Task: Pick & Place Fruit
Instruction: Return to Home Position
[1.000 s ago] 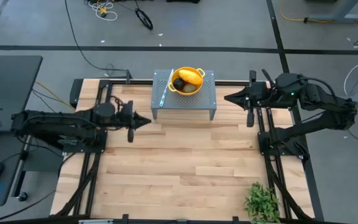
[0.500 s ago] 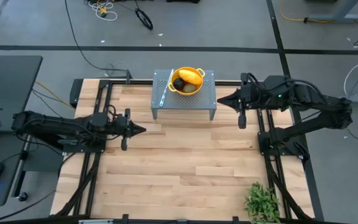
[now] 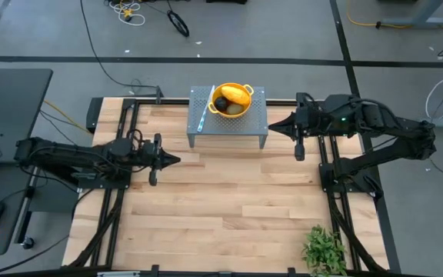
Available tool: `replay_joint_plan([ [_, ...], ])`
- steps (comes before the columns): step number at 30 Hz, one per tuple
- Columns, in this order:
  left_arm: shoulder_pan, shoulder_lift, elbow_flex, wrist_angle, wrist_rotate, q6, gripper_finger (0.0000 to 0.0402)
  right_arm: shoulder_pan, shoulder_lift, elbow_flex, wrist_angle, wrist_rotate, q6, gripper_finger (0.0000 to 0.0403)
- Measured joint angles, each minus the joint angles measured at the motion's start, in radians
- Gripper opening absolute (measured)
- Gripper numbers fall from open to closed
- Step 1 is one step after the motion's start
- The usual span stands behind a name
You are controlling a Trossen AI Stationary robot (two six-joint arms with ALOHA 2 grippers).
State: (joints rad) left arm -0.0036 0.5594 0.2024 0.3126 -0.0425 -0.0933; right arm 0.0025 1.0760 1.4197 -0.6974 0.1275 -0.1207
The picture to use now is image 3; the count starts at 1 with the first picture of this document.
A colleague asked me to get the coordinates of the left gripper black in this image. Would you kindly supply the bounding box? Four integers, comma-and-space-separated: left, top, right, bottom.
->
148, 132, 182, 187

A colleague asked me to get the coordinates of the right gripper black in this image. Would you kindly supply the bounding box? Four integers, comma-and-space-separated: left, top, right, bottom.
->
268, 92, 306, 162

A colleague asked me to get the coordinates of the brown-green kiwi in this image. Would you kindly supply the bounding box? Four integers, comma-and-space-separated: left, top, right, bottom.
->
225, 103, 245, 116

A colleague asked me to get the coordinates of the silver kitchen knife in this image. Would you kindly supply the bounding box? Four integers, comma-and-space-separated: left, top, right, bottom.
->
196, 85, 216, 134

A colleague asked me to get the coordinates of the yellow mango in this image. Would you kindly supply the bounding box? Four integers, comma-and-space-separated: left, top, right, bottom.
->
221, 85, 251, 106

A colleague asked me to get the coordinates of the black avocado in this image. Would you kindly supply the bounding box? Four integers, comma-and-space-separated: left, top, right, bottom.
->
214, 95, 231, 112

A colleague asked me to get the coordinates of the yellow plastic colander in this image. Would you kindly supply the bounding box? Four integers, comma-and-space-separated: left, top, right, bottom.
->
207, 82, 255, 119

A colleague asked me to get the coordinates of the grey perforated metal shelf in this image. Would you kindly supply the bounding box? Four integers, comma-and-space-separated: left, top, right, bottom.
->
185, 85, 268, 149

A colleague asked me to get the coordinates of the green potted plant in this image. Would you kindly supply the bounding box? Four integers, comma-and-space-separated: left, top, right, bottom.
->
301, 225, 348, 277

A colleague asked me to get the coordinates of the black office desk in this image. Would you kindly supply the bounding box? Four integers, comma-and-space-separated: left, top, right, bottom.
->
0, 68, 55, 165

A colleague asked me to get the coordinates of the grey desk leg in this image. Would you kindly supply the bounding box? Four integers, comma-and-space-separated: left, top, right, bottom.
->
377, 0, 443, 28

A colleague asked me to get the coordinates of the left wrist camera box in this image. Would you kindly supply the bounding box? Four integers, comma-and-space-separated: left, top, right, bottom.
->
141, 141, 155, 165

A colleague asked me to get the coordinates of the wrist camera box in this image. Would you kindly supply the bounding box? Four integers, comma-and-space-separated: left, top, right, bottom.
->
304, 102, 322, 135
141, 141, 155, 165

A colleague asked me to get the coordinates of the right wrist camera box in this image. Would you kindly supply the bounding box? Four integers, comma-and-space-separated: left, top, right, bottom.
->
304, 102, 322, 135

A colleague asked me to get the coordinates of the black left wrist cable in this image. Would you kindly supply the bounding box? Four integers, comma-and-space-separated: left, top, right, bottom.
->
126, 128, 145, 152

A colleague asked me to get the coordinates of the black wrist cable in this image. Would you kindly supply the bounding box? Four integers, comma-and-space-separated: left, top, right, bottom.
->
350, 97, 401, 121
126, 128, 145, 152

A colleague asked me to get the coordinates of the black aluminium rig frame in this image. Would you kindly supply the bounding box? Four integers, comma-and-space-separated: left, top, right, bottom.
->
62, 96, 391, 277

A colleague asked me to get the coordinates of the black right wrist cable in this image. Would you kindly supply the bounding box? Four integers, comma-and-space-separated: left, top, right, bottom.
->
350, 97, 401, 121

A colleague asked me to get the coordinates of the yellow floor cable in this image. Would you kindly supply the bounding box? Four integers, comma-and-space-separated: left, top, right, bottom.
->
43, 98, 92, 135
345, 0, 443, 45

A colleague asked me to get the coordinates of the black cable ring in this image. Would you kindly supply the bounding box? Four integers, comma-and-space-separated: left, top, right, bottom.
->
166, 9, 191, 38

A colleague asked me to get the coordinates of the white cable coil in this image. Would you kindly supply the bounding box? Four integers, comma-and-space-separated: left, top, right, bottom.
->
108, 0, 146, 27

